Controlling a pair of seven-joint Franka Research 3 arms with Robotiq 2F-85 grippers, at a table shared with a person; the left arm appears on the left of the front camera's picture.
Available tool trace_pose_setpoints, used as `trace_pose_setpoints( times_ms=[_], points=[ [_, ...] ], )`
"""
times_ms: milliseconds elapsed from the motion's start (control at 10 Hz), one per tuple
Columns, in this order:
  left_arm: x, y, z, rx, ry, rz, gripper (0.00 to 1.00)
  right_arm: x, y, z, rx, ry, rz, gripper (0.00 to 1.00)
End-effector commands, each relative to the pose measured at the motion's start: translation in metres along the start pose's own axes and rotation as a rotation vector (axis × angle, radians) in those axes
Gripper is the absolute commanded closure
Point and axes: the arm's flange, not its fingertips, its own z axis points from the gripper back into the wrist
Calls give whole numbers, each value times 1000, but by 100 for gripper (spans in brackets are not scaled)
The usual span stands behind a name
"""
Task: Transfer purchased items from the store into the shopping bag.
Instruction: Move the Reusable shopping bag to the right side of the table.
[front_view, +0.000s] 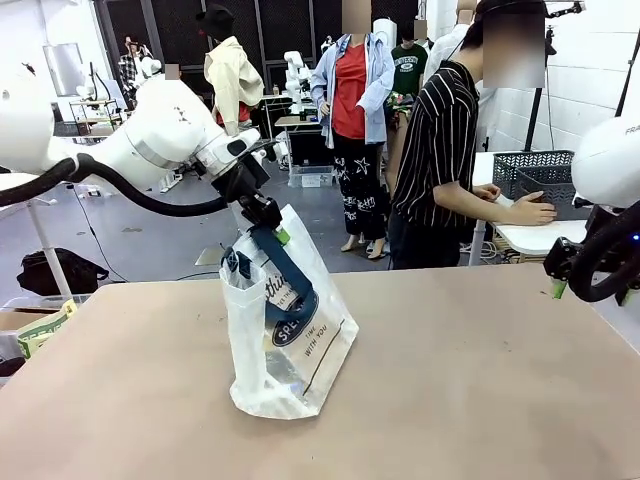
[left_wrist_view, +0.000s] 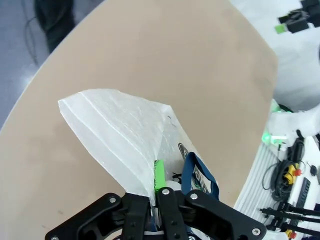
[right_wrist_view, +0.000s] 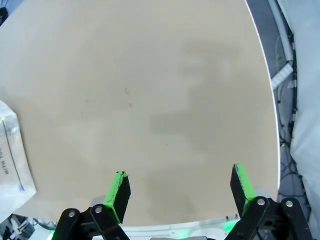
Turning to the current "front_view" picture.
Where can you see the white side table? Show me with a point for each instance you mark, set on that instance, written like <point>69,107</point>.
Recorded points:
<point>525,232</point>

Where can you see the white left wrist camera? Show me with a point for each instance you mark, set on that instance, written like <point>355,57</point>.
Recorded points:
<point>270,150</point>

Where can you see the black light stand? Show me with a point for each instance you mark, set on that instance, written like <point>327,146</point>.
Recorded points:
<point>627,90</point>

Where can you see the person's right forearm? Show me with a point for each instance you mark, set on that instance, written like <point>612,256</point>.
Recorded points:
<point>480,212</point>

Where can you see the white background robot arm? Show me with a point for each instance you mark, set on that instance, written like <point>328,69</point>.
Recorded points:
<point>150,65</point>
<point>296,80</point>
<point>92,85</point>

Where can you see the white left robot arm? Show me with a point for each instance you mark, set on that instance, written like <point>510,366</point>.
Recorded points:
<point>150,135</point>

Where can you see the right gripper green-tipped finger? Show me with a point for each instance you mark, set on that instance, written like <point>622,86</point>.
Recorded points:
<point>627,298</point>
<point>557,290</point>

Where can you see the grey mannequin base plate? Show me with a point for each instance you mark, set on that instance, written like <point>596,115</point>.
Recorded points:
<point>207,257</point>

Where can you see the person in plaid shirt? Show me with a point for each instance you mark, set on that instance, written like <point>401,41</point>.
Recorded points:
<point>129,75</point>

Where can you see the translucent white shopping bag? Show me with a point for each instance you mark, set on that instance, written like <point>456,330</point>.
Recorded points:
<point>300,360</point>

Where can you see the brown cardboard box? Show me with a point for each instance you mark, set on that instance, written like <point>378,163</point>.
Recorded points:
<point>15,320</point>

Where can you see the person's left hand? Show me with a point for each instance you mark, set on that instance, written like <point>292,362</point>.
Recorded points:
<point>489,194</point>

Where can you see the clear plastic storage bin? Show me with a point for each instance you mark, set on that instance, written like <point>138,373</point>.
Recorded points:
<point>311,177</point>

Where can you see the mannequin in beige jacket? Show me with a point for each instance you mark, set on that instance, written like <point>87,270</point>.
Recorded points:
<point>232,95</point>

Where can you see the white table with legs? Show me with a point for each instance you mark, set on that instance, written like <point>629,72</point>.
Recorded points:
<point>20,185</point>

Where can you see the green and white paper bag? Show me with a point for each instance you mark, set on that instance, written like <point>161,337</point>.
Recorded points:
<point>45,330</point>

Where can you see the person's right hand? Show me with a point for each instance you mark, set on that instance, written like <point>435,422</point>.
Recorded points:
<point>535,210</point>

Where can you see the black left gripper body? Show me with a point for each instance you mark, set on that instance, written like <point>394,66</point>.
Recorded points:
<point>250,190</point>

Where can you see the person in green t-shirt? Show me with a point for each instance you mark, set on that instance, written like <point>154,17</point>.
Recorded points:
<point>407,65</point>

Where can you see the black backpack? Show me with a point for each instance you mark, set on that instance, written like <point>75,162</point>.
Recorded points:
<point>60,272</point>

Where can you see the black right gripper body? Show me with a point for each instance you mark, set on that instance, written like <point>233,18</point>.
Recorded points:
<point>562,260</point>

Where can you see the black camera tripod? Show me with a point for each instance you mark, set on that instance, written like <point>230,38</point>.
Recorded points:
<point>542,90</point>

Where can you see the person in striped black shirt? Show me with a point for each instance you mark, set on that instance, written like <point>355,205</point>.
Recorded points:
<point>435,150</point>

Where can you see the seated person in black shirt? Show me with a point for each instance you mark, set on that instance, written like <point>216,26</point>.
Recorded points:
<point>172,75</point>

